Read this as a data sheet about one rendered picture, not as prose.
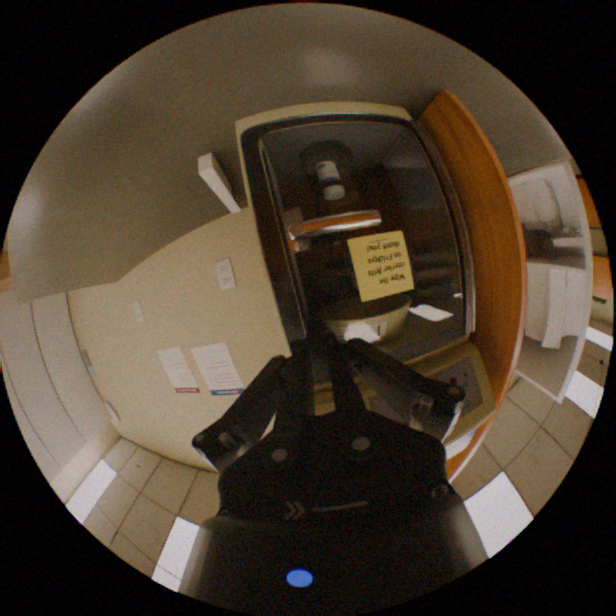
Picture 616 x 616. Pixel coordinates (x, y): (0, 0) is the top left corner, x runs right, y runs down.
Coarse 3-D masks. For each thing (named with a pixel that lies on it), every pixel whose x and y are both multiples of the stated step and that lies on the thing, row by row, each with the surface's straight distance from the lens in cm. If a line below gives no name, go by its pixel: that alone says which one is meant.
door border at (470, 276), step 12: (420, 132) 39; (432, 156) 36; (444, 180) 34; (456, 204) 34; (456, 216) 33; (468, 240) 33; (468, 252) 33; (468, 264) 33; (468, 276) 33; (468, 288) 33; (468, 300) 33; (468, 312) 34; (468, 324) 35
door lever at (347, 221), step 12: (336, 216) 17; (348, 216) 17; (360, 216) 17; (372, 216) 18; (288, 228) 16; (300, 228) 16; (312, 228) 16; (324, 228) 16; (336, 228) 16; (348, 228) 17; (288, 240) 21; (300, 240) 17
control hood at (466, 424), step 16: (448, 352) 34; (464, 352) 35; (416, 368) 30; (432, 368) 30; (480, 368) 36; (480, 384) 35; (320, 400) 26; (368, 400) 26; (464, 416) 33; (480, 416) 35; (464, 432) 33
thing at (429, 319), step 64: (256, 128) 32; (320, 128) 30; (384, 128) 34; (256, 192) 24; (320, 192) 23; (384, 192) 25; (320, 256) 21; (448, 256) 29; (320, 320) 21; (384, 320) 24; (448, 320) 30; (320, 384) 26
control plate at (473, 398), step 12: (468, 360) 34; (444, 372) 31; (456, 372) 32; (468, 372) 34; (456, 384) 32; (468, 384) 33; (468, 396) 33; (480, 396) 35; (372, 408) 26; (384, 408) 26; (468, 408) 33; (396, 420) 27
